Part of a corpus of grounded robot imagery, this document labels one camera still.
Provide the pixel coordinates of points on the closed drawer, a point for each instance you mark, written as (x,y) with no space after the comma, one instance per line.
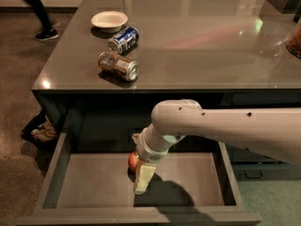
(242,156)
(266,172)

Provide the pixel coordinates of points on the grey counter cabinet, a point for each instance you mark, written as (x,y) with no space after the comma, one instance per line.
(185,46)

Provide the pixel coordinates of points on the brown soda can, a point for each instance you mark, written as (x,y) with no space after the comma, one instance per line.
(119,66)

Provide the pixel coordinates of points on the blue soda can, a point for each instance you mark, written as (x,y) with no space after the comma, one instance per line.
(123,41)

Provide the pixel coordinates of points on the open grey top drawer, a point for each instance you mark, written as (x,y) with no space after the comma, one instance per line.
(88,182)

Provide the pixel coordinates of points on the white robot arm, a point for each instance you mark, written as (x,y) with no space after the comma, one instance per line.
(274,132)

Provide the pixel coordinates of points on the white bowl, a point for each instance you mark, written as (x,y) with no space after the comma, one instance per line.
(109,21)

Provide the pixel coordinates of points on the closed bottom right drawer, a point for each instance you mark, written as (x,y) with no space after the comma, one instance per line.
(266,172)

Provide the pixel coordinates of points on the red apple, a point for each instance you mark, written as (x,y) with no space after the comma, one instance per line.
(132,161)

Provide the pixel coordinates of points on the black bin with trash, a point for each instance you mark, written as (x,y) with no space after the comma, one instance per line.
(40,132)

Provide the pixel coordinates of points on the brown snack bag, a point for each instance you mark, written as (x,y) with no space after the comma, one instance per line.
(293,44)

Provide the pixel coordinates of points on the walking person's leg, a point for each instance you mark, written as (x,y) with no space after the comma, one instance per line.
(48,32)

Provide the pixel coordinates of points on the closed lower right drawer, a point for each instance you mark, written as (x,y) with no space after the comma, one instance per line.
(242,156)

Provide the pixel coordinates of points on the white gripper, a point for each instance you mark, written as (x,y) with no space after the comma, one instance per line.
(150,151)

